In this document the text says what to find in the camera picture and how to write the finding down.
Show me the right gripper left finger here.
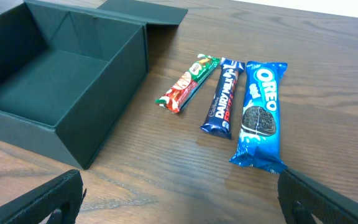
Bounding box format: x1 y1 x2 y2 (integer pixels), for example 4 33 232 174
0 169 86 223

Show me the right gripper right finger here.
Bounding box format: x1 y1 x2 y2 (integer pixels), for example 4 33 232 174
278 168 358 224

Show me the blue Oreo cookie pack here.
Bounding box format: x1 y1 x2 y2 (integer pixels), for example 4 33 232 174
230 61 288 174

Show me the Dairy Milk chocolate bar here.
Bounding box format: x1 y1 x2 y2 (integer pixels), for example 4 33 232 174
200 57 245 139

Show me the dark green gift box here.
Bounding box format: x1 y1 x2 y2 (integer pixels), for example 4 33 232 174
0 1 187 169

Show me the KitKat Milo bar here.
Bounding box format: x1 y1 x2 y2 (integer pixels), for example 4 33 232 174
155 54 220 113

